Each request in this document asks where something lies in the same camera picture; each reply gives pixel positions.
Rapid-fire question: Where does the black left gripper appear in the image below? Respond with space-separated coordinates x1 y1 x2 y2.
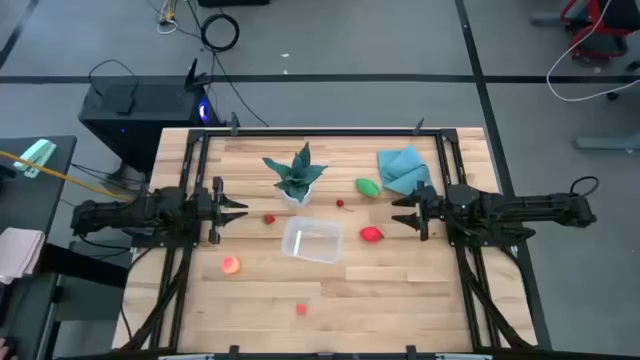
196 175 250 245

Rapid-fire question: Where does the grey desk foot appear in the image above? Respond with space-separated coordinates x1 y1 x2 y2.
573 133 640 152

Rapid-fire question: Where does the yellow cable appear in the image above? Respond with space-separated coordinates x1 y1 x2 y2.
0 149 135 202

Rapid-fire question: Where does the black computer tower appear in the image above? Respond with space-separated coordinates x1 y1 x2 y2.
78 58 221 174

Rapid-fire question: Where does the black metal table frame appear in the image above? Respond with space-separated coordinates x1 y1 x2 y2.
112 127 539 360

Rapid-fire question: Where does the magenta-red grooved toy fruit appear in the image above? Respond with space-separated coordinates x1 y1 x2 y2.
358 225 385 244

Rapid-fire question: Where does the white and yellow wire bundle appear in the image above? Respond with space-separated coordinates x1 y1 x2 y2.
155 0 180 36

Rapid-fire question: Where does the black side table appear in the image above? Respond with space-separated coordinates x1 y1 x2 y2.
0 134 79 360

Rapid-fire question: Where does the clear plastic tupperware container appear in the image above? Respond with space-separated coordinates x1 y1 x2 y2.
280 215 345 265

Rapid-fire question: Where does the red and black chair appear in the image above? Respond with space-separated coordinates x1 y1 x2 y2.
559 0 632 62

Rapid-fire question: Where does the pink folded cloth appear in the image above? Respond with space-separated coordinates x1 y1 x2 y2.
0 227 47 285

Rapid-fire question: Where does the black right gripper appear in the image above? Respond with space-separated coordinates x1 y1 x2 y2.
391 180 444 242

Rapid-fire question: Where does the artificial plant in white pot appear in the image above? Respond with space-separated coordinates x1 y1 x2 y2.
262 141 329 207

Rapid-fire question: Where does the teal folded cloth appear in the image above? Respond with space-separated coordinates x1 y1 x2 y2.
376 145 434 197

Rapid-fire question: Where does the coiled black cable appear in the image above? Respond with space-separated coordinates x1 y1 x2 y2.
200 13 241 53

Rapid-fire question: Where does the green toy mango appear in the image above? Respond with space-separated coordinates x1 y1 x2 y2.
354 177 382 198

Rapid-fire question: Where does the orange-pink toy peach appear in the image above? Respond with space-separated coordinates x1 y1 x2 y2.
220 255 242 276

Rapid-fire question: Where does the mint green stapler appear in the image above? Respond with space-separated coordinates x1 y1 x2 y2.
12 138 58 179

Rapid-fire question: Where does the white cable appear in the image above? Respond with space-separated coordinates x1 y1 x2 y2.
545 0 640 103

